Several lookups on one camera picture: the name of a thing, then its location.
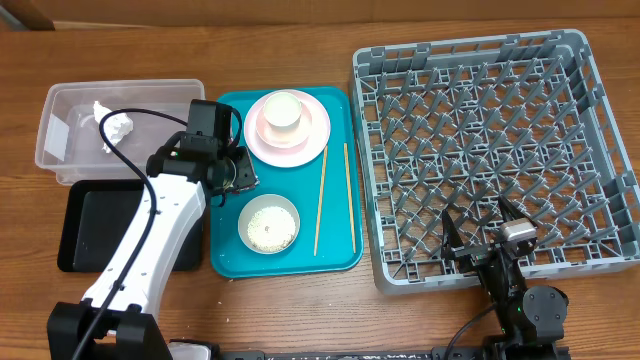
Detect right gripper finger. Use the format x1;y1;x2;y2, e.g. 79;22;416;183
498;195;530;223
442;209;464;250

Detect white bowl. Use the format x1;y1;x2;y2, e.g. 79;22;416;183
238;194;300;255

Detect rice grains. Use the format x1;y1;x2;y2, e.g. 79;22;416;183
247;206;297;253

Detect wooden chopstick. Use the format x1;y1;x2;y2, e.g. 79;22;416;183
343;142;357;254
314;146;328;256

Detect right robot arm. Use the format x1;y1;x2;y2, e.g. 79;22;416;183
441;196;570;359

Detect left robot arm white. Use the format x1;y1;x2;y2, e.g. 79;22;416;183
47;100;259;360

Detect grey dishwasher rack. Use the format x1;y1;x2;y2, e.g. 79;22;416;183
350;29;639;295

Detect large pink plate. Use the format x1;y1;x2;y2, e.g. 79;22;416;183
243;89;331;168

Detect pale green cup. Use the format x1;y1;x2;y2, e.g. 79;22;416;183
263;91;302;128

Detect teal serving tray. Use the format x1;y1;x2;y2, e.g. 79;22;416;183
210;87;364;279

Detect crumpled white tissue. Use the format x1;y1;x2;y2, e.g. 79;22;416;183
93;101;134;145

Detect black tray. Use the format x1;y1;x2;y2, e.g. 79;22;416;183
56;178;205;274

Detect clear plastic bin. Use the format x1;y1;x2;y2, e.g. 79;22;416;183
35;79;205;185

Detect white label sticker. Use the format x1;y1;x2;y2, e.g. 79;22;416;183
44;115;69;161

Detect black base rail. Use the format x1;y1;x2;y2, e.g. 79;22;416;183
214;347;571;360

